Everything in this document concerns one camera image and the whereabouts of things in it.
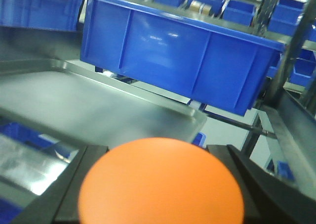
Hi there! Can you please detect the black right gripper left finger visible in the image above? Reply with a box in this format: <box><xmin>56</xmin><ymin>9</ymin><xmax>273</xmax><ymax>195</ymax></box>
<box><xmin>11</xmin><ymin>145</ymin><xmax>109</xmax><ymax>224</ymax></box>

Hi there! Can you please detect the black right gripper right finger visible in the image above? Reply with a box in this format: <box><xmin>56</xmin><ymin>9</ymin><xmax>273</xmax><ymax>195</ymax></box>
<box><xmin>206</xmin><ymin>145</ymin><xmax>316</xmax><ymax>224</ymax></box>

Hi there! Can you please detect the orange capacitor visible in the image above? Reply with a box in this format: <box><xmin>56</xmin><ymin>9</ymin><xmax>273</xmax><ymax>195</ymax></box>
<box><xmin>78</xmin><ymin>137</ymin><xmax>245</xmax><ymax>224</ymax></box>

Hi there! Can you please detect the steel shelf tray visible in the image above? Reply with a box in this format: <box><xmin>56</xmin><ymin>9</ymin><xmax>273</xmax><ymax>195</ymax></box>
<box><xmin>0</xmin><ymin>59</ymin><xmax>207</xmax><ymax>148</ymax></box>

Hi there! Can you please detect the large blue plastic crate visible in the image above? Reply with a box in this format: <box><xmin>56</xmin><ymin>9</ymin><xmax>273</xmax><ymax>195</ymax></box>
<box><xmin>80</xmin><ymin>0</ymin><xmax>285</xmax><ymax>115</ymax></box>

